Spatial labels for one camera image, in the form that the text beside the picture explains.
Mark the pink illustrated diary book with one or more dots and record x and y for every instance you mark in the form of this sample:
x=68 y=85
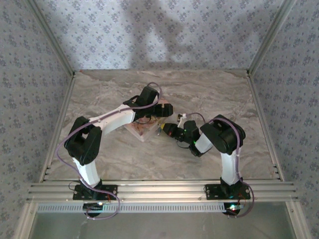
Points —
x=143 y=129

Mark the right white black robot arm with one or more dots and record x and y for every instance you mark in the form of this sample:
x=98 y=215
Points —
x=224 y=134

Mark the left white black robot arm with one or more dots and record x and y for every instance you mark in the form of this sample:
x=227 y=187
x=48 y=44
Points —
x=112 y=119

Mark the aluminium mounting rail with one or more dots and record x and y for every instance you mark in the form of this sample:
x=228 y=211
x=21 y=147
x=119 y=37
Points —
x=159 y=190

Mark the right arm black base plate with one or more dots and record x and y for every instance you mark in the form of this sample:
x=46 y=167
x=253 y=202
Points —
x=211 y=191

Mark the aluminium table side rail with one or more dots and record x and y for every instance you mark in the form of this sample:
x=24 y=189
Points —
x=264 y=119
x=59 y=124

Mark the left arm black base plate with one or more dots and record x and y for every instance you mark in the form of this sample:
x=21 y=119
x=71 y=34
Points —
x=112 y=191

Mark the aluminium frame post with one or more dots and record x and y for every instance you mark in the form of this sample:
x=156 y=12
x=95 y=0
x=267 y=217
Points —
x=270 y=37
x=53 y=39

